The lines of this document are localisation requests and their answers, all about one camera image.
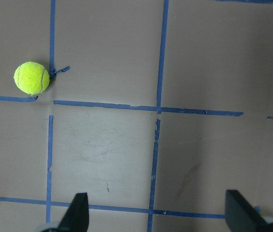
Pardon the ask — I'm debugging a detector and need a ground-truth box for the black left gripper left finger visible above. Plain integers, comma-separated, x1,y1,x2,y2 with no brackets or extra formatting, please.
57,193,89,232

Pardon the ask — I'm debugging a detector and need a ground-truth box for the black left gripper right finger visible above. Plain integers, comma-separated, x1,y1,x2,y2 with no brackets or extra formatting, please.
225,189,272,232

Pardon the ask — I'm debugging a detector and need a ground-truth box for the tennis ball near tape curl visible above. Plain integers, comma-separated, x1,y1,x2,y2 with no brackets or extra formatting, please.
14,61,50,95

